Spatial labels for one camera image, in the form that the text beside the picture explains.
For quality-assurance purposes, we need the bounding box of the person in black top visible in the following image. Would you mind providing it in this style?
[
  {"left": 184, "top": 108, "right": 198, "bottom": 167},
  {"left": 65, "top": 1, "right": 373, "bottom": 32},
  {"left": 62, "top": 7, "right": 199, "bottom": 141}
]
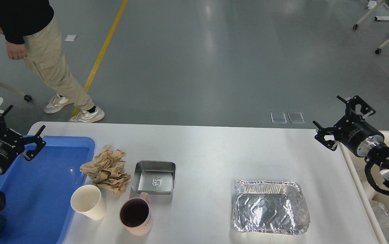
[{"left": 0, "top": 0, "right": 105, "bottom": 123}]

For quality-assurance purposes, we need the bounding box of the clear floor plate left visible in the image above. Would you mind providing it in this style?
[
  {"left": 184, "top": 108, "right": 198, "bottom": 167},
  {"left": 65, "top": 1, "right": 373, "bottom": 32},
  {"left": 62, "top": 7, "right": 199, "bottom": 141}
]
[{"left": 270, "top": 112, "right": 287, "bottom": 124}]

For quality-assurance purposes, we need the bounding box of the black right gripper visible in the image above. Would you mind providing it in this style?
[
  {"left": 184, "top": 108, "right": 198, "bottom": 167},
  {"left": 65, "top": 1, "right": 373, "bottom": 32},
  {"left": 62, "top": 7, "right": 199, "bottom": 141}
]
[{"left": 312, "top": 95, "right": 385, "bottom": 158}]

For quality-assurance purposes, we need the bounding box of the pink mug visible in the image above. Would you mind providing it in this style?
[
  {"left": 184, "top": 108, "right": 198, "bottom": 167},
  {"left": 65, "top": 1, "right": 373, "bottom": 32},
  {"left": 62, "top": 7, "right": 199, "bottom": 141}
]
[{"left": 119, "top": 192, "right": 153, "bottom": 236}]

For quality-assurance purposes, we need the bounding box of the clear floor plate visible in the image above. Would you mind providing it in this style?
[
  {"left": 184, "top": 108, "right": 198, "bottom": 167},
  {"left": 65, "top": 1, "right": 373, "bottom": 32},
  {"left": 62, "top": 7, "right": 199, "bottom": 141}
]
[
  {"left": 270, "top": 112, "right": 287, "bottom": 124},
  {"left": 287, "top": 112, "right": 305, "bottom": 124}
]

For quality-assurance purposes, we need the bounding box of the person's left hand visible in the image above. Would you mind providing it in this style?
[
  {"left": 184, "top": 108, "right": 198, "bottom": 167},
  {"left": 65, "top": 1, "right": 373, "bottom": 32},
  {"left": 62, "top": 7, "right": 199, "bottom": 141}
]
[{"left": 5, "top": 41, "right": 28, "bottom": 60}]

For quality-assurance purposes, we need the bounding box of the white rolling chair base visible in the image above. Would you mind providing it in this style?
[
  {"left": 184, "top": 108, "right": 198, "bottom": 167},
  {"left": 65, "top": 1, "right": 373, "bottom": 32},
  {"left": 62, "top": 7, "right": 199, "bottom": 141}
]
[{"left": 352, "top": 0, "right": 389, "bottom": 55}]

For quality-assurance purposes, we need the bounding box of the blue plastic tray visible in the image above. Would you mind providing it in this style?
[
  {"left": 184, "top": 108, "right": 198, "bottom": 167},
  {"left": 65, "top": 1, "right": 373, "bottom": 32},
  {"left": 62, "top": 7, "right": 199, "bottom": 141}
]
[{"left": 0, "top": 136, "right": 95, "bottom": 244}]

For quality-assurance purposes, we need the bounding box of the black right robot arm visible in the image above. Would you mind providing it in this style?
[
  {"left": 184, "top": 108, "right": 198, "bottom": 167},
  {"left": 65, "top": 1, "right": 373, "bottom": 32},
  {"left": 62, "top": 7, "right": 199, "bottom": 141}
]
[{"left": 313, "top": 95, "right": 389, "bottom": 196}]

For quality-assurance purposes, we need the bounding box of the crumpled brown paper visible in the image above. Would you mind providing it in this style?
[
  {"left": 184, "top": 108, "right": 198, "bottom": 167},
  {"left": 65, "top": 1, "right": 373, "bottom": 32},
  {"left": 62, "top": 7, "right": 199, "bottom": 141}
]
[{"left": 79, "top": 145, "right": 131, "bottom": 194}]

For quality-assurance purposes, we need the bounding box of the cream paper cup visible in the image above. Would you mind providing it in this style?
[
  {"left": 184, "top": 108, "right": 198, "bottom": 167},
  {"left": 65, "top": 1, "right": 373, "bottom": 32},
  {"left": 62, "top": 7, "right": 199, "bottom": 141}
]
[{"left": 70, "top": 184, "right": 107, "bottom": 220}]

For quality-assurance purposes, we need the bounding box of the clear floor plate right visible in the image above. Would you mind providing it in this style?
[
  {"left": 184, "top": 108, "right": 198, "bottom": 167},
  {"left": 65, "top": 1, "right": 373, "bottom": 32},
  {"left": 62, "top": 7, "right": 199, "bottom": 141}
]
[{"left": 287, "top": 112, "right": 305, "bottom": 124}]

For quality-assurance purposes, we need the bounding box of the square steel tray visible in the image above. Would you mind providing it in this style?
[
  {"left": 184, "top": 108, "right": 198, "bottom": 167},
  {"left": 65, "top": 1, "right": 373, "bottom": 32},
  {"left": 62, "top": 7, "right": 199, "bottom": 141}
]
[{"left": 131, "top": 160, "right": 176, "bottom": 196}]

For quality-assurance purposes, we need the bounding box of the clear plastic bag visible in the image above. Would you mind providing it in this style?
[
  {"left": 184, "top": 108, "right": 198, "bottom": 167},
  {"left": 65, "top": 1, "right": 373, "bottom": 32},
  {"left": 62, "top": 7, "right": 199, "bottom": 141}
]
[{"left": 369, "top": 200, "right": 389, "bottom": 244}]

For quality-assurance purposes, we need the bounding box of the cream plastic bin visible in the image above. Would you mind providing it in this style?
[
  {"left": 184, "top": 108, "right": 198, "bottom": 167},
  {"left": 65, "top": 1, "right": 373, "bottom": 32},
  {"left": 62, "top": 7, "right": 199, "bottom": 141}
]
[{"left": 340, "top": 131, "right": 389, "bottom": 244}]

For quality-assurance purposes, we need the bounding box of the aluminium foil tray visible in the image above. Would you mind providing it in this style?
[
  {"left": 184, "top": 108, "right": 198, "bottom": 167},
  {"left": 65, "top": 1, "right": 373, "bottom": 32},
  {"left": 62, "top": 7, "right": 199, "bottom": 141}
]
[{"left": 232, "top": 180, "right": 310, "bottom": 235}]

